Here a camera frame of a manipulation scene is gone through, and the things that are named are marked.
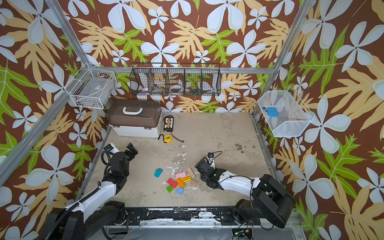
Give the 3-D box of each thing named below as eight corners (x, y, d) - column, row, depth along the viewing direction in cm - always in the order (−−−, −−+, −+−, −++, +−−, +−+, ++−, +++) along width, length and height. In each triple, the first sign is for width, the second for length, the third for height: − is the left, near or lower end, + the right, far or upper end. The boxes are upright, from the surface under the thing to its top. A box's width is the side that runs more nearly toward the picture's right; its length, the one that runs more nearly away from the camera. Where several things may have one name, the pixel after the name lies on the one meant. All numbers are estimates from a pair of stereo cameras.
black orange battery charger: (162, 131, 111) (162, 130, 110) (164, 118, 120) (164, 117, 118) (173, 131, 111) (172, 130, 110) (174, 119, 120) (174, 117, 118)
